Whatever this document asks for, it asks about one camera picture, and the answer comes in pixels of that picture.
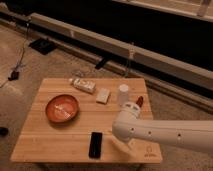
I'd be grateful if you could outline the dark red oblong object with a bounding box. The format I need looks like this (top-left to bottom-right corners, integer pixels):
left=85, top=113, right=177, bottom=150
left=136, top=96, right=144, bottom=108

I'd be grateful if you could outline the orange bowl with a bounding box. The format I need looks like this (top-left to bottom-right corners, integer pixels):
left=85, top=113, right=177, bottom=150
left=45, top=94, right=79, bottom=123

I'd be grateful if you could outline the white tube bottle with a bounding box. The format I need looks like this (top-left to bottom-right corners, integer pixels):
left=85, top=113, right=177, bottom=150
left=69, top=78, right=96, bottom=94

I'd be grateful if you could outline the wooden slatted table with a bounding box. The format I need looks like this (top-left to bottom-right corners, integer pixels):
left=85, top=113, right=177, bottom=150
left=11, top=78, right=162, bottom=163

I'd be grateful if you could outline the black flat floor plate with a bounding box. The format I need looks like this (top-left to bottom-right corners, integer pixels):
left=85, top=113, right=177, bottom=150
left=29, top=38, right=57, bottom=55

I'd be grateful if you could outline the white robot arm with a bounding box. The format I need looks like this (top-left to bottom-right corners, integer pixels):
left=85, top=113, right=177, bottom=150
left=112, top=102, right=213, bottom=155

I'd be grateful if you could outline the cream sponge block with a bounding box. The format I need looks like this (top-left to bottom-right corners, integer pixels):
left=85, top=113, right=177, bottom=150
left=96, top=88, right=110, bottom=104

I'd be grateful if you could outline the dark object at left edge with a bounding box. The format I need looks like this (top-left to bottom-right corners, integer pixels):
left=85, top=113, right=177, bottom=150
left=0, top=127, right=9, bottom=137

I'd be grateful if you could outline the long beige baseboard rail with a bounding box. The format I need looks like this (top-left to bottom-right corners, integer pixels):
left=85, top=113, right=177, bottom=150
left=0, top=6, right=213, bottom=111

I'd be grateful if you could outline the black floor bracket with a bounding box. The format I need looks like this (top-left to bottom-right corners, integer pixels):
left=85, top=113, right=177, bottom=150
left=95, top=58, right=109, bottom=70

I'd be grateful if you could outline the white plastic cup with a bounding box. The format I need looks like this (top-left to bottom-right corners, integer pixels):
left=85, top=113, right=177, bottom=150
left=117, top=84, right=129, bottom=106

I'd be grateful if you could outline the black cable with plug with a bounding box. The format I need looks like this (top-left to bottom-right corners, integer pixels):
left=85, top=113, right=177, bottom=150
left=7, top=19, right=31, bottom=82

